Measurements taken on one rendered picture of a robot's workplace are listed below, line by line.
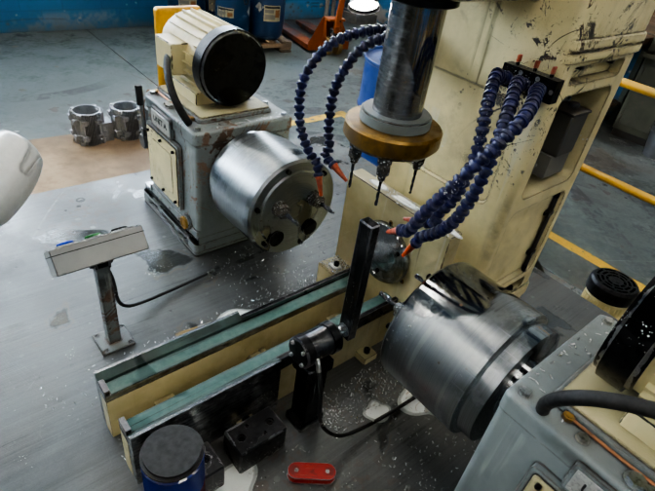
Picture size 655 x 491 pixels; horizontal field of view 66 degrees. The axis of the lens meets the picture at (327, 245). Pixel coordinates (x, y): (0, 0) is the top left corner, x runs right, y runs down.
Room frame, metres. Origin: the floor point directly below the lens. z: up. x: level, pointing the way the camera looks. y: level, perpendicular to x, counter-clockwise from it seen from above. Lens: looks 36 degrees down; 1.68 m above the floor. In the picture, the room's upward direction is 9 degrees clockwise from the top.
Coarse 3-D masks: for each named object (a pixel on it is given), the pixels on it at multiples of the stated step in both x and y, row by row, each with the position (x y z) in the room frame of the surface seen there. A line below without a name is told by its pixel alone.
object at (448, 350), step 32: (416, 288) 0.66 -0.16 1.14; (448, 288) 0.65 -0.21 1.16; (480, 288) 0.66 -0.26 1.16; (416, 320) 0.61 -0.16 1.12; (448, 320) 0.60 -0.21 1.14; (480, 320) 0.59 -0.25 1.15; (512, 320) 0.59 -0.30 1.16; (544, 320) 0.64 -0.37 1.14; (384, 352) 0.61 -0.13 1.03; (416, 352) 0.58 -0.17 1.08; (448, 352) 0.56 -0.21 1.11; (480, 352) 0.55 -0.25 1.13; (512, 352) 0.55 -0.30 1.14; (544, 352) 0.61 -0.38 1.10; (416, 384) 0.56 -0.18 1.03; (448, 384) 0.53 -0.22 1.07; (480, 384) 0.52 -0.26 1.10; (512, 384) 0.54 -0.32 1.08; (448, 416) 0.51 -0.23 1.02; (480, 416) 0.50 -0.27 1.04
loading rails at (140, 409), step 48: (336, 288) 0.89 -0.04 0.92; (192, 336) 0.67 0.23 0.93; (240, 336) 0.70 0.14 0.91; (288, 336) 0.79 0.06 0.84; (96, 384) 0.55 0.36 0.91; (144, 384) 0.56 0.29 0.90; (192, 384) 0.63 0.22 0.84; (240, 384) 0.58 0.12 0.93; (288, 384) 0.67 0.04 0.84; (144, 432) 0.46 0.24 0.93
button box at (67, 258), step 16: (96, 240) 0.73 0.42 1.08; (112, 240) 0.75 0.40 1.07; (128, 240) 0.76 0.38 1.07; (144, 240) 0.78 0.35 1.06; (48, 256) 0.68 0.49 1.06; (64, 256) 0.68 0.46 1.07; (80, 256) 0.70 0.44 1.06; (96, 256) 0.71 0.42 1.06; (112, 256) 0.73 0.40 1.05; (64, 272) 0.67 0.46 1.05
